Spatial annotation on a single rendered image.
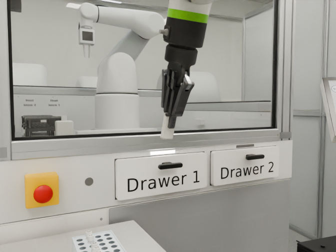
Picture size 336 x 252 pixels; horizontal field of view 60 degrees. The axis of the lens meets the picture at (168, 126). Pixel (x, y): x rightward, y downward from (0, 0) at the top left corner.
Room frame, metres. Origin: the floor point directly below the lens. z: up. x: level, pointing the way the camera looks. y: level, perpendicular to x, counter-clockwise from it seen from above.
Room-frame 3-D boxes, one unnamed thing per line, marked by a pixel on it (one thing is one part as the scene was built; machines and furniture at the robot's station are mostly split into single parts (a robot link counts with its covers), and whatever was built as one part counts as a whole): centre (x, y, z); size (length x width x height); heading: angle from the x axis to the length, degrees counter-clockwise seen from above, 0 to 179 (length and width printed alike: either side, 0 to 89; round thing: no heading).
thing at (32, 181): (0.67, 0.30, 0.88); 0.07 x 0.05 x 0.07; 117
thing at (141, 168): (0.84, 0.01, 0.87); 0.29 x 0.02 x 0.11; 117
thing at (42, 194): (0.64, 0.28, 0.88); 0.04 x 0.03 x 0.04; 117
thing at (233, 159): (0.98, -0.27, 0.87); 0.29 x 0.02 x 0.11; 117
